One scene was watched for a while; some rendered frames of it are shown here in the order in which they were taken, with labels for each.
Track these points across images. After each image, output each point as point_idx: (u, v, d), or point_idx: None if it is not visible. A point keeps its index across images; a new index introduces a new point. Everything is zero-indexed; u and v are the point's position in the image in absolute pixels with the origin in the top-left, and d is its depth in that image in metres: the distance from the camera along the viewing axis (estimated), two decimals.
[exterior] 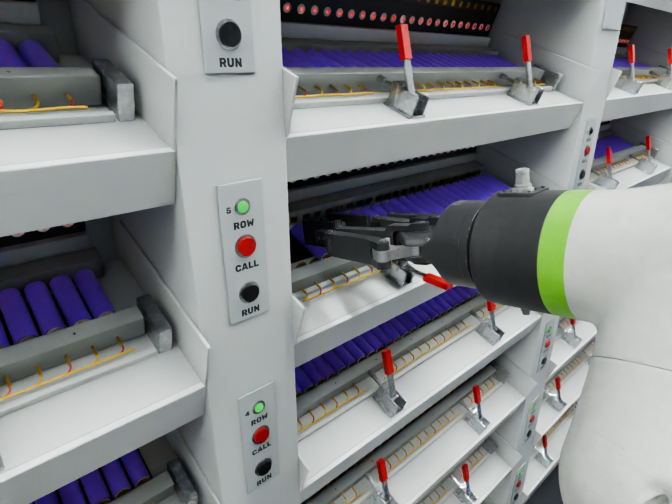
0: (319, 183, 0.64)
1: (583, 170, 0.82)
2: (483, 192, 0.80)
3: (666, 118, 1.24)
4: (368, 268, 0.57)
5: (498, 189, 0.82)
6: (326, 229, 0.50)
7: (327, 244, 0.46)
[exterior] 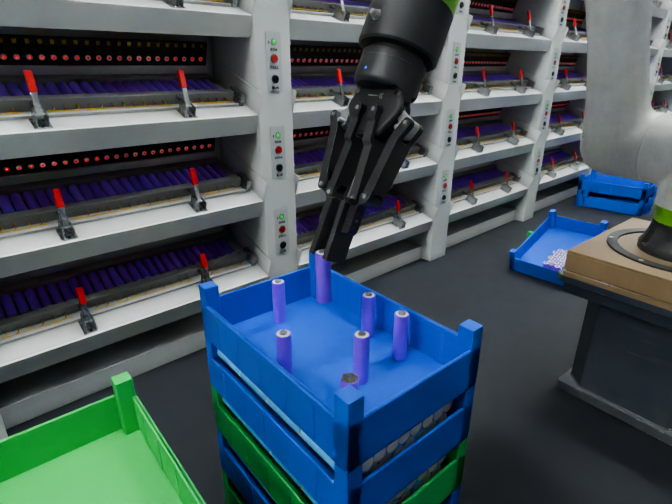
0: None
1: None
2: None
3: None
4: None
5: None
6: (334, 219, 0.55)
7: (325, 184, 0.56)
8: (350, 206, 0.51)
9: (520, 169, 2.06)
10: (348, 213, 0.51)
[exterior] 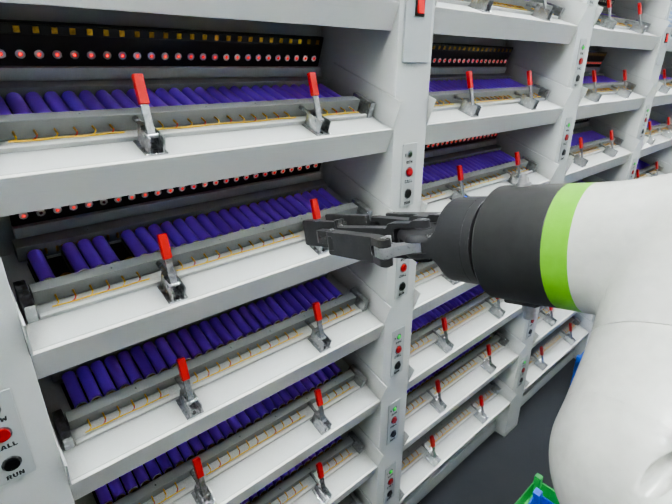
0: (124, 206, 0.71)
1: (408, 190, 0.89)
2: (306, 206, 0.88)
3: (543, 134, 1.31)
4: (145, 285, 0.63)
5: (325, 203, 0.90)
6: None
7: None
8: (338, 230, 0.49)
9: (500, 378, 1.64)
10: (333, 229, 0.50)
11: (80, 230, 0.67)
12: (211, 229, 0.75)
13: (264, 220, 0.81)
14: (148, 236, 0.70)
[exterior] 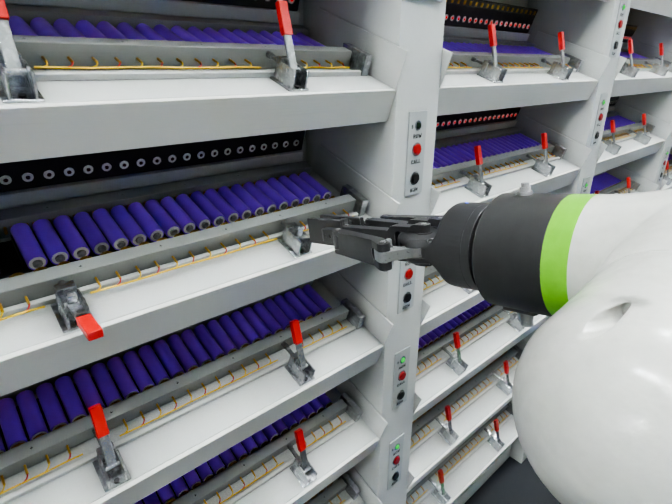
0: (17, 190, 0.50)
1: (415, 173, 0.68)
2: (283, 194, 0.67)
3: (573, 113, 1.10)
4: (30, 305, 0.43)
5: (308, 191, 0.69)
6: None
7: None
8: (344, 229, 0.50)
9: None
10: (338, 228, 0.50)
11: None
12: (145, 223, 0.54)
13: (223, 211, 0.60)
14: (49, 232, 0.49)
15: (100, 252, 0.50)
